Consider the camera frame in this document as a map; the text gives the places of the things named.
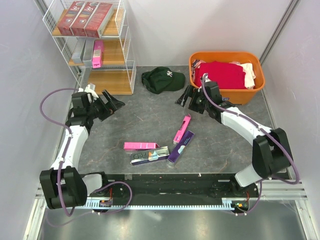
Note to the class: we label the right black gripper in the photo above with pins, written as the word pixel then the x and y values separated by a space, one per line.
pixel 195 92

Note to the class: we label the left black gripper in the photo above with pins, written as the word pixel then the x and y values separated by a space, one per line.
pixel 113 103

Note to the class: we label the pink toothpaste box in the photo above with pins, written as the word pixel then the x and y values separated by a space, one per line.
pixel 97 57
pixel 140 146
pixel 182 129

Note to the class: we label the red white toothpaste box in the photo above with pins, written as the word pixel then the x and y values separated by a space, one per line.
pixel 99 20

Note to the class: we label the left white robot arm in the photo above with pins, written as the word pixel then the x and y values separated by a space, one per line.
pixel 62 185

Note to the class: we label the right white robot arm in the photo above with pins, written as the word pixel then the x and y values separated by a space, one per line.
pixel 271 151

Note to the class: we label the dark green baseball cap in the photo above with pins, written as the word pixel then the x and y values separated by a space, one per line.
pixel 163 79

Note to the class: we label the patterned cloth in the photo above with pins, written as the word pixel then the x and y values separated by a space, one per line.
pixel 195 65

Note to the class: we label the purple toothpaste box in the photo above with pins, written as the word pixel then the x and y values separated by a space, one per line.
pixel 179 148

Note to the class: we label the red folded cloth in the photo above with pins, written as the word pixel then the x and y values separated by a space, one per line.
pixel 227 75

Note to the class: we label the silver R&O toothpaste box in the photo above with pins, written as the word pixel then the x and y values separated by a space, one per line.
pixel 150 155

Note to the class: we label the orange plastic basket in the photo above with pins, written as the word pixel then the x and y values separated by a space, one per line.
pixel 235 96

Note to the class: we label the white pink cloth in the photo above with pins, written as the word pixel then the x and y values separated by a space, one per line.
pixel 249 78

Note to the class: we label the white wire wooden shelf rack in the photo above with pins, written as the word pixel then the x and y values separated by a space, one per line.
pixel 94 39

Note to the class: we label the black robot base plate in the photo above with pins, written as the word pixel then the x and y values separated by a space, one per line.
pixel 212 185

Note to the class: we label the grey cable duct rail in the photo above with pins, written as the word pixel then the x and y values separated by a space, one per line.
pixel 165 202

